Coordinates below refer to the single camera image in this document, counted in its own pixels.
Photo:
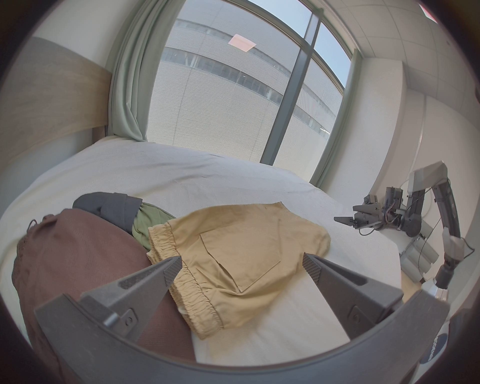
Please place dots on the dark grey garment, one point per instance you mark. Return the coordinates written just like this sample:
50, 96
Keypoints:
108, 210

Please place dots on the bed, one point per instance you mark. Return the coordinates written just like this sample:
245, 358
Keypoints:
225, 176

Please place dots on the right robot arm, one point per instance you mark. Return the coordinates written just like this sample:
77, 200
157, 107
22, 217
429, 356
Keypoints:
450, 210

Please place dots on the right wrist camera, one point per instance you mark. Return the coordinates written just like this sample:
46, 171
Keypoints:
371, 200

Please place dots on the window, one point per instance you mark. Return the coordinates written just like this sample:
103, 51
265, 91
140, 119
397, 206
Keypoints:
225, 112

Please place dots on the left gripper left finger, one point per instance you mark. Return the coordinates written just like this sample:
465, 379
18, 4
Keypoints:
142, 303

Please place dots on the grey-green curtain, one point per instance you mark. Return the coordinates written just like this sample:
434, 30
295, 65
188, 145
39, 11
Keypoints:
337, 142
131, 75

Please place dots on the tan shorts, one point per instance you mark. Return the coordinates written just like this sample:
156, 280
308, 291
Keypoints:
243, 243

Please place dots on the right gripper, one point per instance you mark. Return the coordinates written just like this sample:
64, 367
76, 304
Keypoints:
371, 220

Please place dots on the green garment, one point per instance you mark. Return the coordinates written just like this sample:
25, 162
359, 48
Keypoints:
144, 225

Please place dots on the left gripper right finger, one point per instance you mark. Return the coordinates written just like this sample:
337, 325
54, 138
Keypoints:
348, 296

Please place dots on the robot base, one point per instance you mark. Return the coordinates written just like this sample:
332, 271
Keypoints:
416, 258

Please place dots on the brown garment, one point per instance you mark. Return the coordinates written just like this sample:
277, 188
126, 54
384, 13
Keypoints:
82, 262

